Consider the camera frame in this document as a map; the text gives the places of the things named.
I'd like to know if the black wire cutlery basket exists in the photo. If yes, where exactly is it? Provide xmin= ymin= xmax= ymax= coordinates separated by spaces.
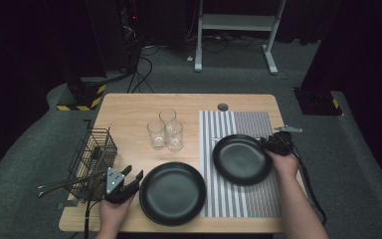
xmin=67 ymin=119 xmax=118 ymax=204

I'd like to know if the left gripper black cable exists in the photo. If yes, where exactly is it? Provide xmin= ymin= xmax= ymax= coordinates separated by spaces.
xmin=83 ymin=189 xmax=109 ymax=239

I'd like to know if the dark metal utensil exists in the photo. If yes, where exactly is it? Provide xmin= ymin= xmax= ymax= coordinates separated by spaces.
xmin=36 ymin=176 xmax=94 ymax=190
xmin=37 ymin=181 xmax=96 ymax=199

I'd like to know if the dark equipment cabinet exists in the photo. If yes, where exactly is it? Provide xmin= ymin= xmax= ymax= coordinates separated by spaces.
xmin=85 ymin=0 xmax=144 ymax=74

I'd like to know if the person's right hand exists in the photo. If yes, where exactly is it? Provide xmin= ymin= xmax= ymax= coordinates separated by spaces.
xmin=265 ymin=148 xmax=301 ymax=181

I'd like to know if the person's left hand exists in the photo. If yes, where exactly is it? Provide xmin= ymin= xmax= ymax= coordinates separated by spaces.
xmin=97 ymin=194 xmax=136 ymax=239

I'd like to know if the white metal stand frame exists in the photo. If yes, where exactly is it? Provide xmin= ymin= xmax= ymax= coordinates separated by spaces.
xmin=194 ymin=0 xmax=287 ymax=76

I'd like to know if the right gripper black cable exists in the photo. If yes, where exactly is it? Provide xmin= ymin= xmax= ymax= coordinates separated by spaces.
xmin=288 ymin=141 xmax=328 ymax=227

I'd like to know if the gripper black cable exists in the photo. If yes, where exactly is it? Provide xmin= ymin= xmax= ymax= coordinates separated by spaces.
xmin=288 ymin=141 xmax=328 ymax=227
xmin=83 ymin=189 xmax=109 ymax=239

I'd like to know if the grey tape strip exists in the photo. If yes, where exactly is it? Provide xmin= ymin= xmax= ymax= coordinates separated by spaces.
xmin=56 ymin=198 xmax=81 ymax=211

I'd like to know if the black stand base yellow mark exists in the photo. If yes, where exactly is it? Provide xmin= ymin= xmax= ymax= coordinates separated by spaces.
xmin=292 ymin=87 xmax=343 ymax=117

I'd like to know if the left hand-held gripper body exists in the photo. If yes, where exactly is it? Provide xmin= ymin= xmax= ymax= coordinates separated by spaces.
xmin=103 ymin=166 xmax=137 ymax=205

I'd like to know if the clear drinking glass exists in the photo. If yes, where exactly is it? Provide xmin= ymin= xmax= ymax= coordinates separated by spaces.
xmin=165 ymin=120 xmax=184 ymax=153
xmin=146 ymin=119 xmax=167 ymax=150
xmin=158 ymin=108 xmax=178 ymax=131

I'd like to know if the grey striped placemat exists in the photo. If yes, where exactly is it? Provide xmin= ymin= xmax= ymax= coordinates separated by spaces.
xmin=199 ymin=110 xmax=284 ymax=219

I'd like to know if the black yellow striped stand base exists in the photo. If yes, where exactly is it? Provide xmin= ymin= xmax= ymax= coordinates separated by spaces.
xmin=56 ymin=77 xmax=108 ymax=113

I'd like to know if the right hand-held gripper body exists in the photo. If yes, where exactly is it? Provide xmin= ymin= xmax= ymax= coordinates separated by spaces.
xmin=264 ymin=124 xmax=303 ymax=157

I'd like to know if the black plate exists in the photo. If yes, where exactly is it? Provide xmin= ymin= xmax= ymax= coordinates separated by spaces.
xmin=211 ymin=133 xmax=274 ymax=187
xmin=138 ymin=160 xmax=208 ymax=228

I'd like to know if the black floor cable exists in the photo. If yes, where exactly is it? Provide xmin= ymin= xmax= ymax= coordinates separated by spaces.
xmin=200 ymin=33 xmax=267 ymax=55
xmin=125 ymin=55 xmax=155 ymax=95

